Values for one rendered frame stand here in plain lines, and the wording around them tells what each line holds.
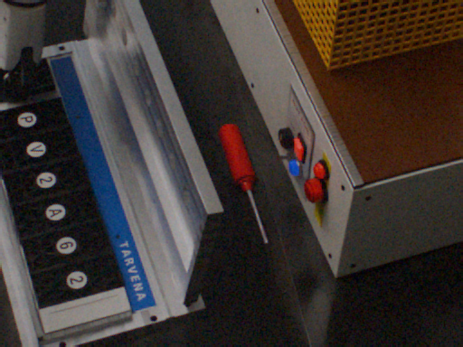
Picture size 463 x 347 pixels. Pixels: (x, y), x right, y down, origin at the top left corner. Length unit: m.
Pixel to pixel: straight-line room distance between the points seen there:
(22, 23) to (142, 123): 0.18
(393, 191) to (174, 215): 0.25
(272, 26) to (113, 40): 0.22
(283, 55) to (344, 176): 0.19
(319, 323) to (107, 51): 0.43
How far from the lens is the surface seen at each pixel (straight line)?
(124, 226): 1.37
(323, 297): 1.35
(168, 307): 1.31
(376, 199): 1.23
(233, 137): 1.44
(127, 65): 1.39
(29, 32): 1.38
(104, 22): 1.47
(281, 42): 1.32
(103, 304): 1.30
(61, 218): 1.37
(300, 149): 1.32
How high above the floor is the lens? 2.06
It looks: 54 degrees down
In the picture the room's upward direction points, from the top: 6 degrees clockwise
